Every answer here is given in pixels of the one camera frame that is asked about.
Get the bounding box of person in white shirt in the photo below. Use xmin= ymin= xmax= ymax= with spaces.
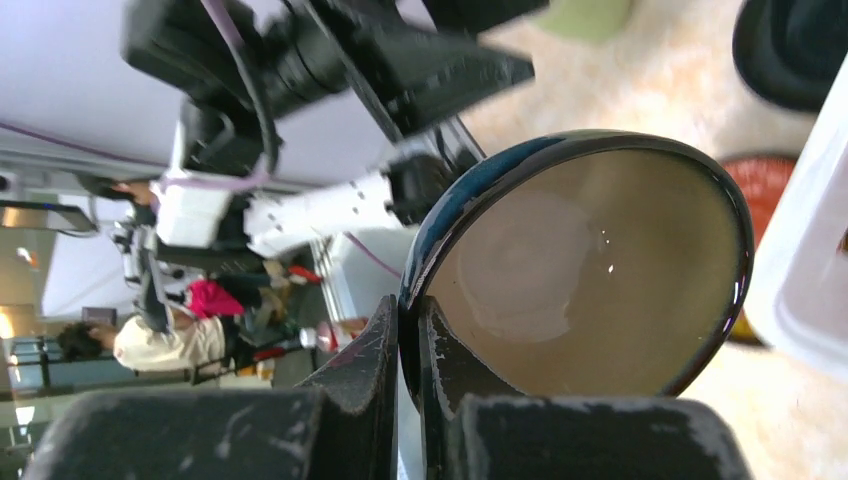
xmin=56 ymin=311 xmax=257 ymax=372

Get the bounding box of light green mug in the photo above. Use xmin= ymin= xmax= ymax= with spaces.
xmin=533 ymin=0 xmax=634 ymax=43

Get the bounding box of white plastic dish rack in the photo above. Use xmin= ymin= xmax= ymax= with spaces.
xmin=744 ymin=67 xmax=847 ymax=380

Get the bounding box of red bowl yellow rim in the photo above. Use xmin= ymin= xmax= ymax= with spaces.
xmin=718 ymin=153 xmax=800 ymax=347

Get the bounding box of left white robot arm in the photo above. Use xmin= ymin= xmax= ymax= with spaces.
xmin=122 ymin=1 xmax=543 ymax=258

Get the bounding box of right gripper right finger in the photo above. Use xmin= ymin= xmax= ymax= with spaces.
xmin=418 ymin=297 xmax=752 ymax=479

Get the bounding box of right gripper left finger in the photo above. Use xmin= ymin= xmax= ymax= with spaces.
xmin=24 ymin=296 xmax=398 ymax=480

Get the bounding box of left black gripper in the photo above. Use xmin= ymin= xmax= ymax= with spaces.
xmin=122 ymin=1 xmax=534 ymax=142

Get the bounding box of black small plate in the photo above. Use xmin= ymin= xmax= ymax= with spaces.
xmin=732 ymin=0 xmax=847 ymax=114

